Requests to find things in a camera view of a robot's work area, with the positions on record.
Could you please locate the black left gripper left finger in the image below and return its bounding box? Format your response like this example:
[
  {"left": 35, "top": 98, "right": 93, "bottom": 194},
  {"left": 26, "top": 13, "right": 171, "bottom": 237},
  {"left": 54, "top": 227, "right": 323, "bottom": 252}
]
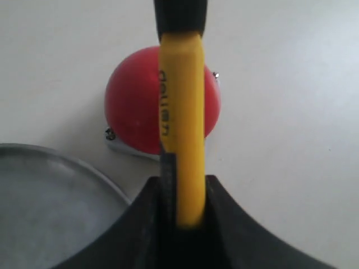
[{"left": 52, "top": 152, "right": 177, "bottom": 269}]

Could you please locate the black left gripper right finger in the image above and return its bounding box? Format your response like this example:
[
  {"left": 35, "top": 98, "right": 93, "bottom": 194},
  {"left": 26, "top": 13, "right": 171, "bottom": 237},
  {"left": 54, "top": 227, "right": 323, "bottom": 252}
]
[{"left": 200, "top": 175, "right": 332, "bottom": 269}]

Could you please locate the yellow black claw hammer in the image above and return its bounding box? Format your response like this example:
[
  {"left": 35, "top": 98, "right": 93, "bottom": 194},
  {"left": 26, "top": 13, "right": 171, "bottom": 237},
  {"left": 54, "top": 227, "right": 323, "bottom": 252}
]
[{"left": 154, "top": 1, "right": 208, "bottom": 229}]

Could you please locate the red dome push button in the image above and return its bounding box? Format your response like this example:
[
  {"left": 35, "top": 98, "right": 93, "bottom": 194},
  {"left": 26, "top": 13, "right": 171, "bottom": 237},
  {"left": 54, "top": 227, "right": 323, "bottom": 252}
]
[{"left": 104, "top": 46, "right": 222, "bottom": 161}]

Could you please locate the round steel plate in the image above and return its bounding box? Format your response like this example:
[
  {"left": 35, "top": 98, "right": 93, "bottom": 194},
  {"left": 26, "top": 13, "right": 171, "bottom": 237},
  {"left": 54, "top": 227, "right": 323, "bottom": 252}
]
[{"left": 1, "top": 143, "right": 130, "bottom": 268}]

